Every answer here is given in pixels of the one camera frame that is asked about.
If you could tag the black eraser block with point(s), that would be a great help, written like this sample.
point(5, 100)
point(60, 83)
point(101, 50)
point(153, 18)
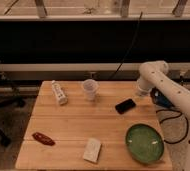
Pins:
point(124, 106)

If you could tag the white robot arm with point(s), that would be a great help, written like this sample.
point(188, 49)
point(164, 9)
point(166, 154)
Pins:
point(153, 74)

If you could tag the white toothpaste-like carton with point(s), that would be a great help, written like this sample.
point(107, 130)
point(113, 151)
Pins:
point(59, 93)

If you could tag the blue device on floor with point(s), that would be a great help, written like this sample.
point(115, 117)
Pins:
point(159, 99)

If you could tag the green round plate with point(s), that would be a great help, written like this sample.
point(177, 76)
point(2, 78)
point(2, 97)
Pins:
point(144, 143)

